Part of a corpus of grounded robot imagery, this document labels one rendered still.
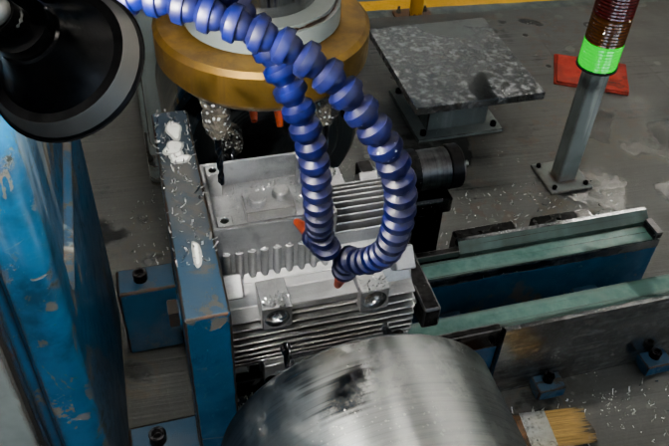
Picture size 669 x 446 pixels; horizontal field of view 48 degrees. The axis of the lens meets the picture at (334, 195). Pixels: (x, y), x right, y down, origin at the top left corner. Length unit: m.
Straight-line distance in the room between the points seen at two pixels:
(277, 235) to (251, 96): 0.19
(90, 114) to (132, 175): 1.00
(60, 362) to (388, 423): 0.25
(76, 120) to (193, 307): 0.35
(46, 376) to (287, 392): 0.18
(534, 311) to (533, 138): 0.54
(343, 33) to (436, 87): 0.72
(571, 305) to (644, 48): 0.94
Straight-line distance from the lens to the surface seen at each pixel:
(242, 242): 0.73
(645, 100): 1.65
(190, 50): 0.60
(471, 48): 1.46
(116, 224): 1.24
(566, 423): 1.04
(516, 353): 0.98
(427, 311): 0.81
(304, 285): 0.77
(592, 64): 1.22
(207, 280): 0.67
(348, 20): 0.64
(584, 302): 1.02
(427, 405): 0.58
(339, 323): 0.79
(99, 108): 0.32
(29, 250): 0.53
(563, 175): 1.35
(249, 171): 0.80
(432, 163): 0.97
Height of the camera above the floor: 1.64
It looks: 42 degrees down
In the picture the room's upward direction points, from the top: 3 degrees clockwise
